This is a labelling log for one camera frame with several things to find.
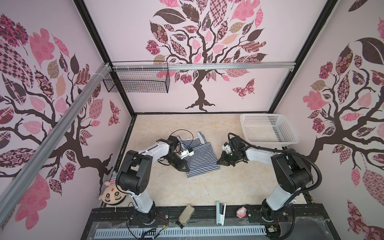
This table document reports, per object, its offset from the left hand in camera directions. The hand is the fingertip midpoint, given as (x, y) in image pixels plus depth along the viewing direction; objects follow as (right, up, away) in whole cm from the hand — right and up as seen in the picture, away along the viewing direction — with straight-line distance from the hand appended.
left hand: (186, 172), depth 85 cm
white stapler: (+17, -18, -13) cm, 29 cm away
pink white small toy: (+28, -16, -14) cm, 35 cm away
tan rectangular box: (+1, -17, -14) cm, 22 cm away
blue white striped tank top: (+10, +5, +7) cm, 13 cm away
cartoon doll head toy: (-37, -8, -12) cm, 40 cm away
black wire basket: (-32, +59, +10) cm, 68 cm away
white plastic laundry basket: (+64, +24, +25) cm, 73 cm away
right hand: (+19, +5, +6) cm, 20 cm away
